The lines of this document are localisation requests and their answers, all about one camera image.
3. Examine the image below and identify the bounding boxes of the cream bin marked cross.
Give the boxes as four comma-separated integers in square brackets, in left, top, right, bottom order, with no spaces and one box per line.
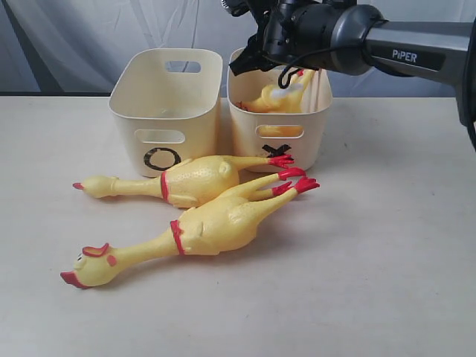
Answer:
[227,67,333,170]

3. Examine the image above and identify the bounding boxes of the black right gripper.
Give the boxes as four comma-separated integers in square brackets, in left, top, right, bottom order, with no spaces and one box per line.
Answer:
[229,1,298,75]

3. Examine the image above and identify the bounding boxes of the cream bin marked circle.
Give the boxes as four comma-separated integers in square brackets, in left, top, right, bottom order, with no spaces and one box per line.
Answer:
[109,48,222,177]

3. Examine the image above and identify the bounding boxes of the rubber chicken with white tape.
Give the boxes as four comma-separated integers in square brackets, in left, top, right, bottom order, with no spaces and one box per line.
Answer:
[234,69,316,114]

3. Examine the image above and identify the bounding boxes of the blue-grey backdrop curtain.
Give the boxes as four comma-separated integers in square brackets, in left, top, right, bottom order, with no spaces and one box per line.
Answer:
[1,0,475,97]

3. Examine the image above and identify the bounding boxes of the large rubber chicken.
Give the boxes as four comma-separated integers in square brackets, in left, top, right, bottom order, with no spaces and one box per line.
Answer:
[60,168,320,289]

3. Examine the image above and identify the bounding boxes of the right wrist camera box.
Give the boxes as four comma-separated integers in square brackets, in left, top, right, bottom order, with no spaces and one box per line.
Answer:
[221,0,261,17]

